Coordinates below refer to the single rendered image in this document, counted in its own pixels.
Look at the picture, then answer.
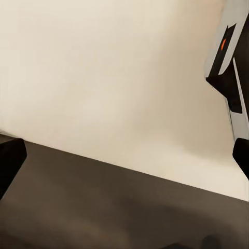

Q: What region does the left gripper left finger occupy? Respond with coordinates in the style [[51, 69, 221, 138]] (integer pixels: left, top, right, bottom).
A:
[[0, 138, 27, 200]]

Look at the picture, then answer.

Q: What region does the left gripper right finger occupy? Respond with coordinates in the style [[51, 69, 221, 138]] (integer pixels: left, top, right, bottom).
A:
[[232, 138, 249, 179]]

